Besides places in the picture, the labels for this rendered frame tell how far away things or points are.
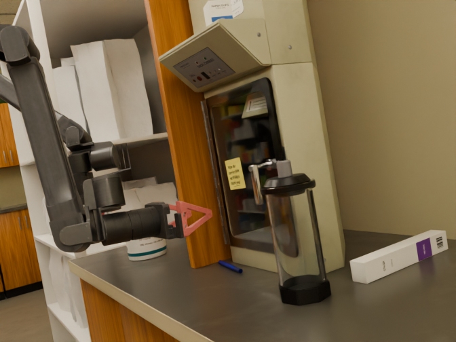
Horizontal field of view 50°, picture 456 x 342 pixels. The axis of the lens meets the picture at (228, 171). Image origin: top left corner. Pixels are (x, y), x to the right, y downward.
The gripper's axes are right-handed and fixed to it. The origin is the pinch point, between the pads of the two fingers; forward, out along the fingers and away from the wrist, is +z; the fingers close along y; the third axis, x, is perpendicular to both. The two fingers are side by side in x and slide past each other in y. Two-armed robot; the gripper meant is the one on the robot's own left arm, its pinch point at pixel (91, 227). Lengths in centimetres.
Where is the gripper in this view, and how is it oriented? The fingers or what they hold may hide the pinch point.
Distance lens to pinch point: 133.3
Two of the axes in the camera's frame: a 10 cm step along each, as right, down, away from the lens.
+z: 1.9, 9.8, 0.3
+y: 8.4, -1.8, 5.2
